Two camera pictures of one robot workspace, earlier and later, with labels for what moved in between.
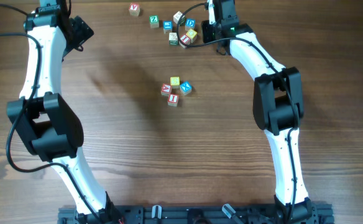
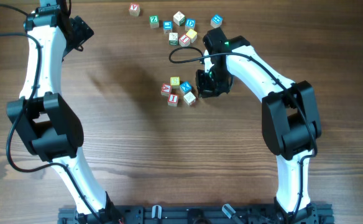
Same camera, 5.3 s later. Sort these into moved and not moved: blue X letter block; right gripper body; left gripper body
Moved: right gripper body
Not moved: left gripper body; blue X letter block
